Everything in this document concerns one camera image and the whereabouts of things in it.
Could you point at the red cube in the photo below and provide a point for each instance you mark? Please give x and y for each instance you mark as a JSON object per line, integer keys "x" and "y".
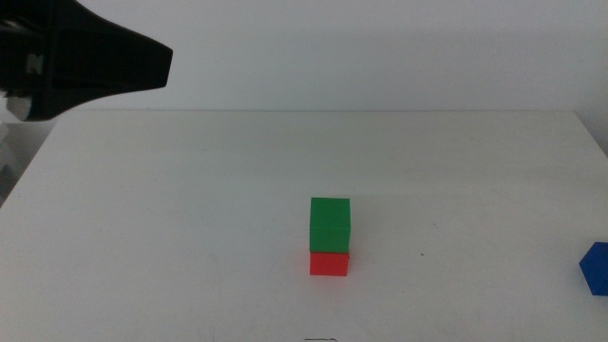
{"x": 329, "y": 265}

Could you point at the blue cube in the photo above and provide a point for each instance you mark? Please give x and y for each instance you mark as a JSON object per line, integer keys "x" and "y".
{"x": 597, "y": 270}

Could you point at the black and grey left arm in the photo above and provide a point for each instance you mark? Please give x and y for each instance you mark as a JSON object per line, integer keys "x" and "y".
{"x": 85, "y": 62}

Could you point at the green cube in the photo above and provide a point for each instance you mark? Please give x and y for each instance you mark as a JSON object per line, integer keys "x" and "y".
{"x": 329, "y": 223}

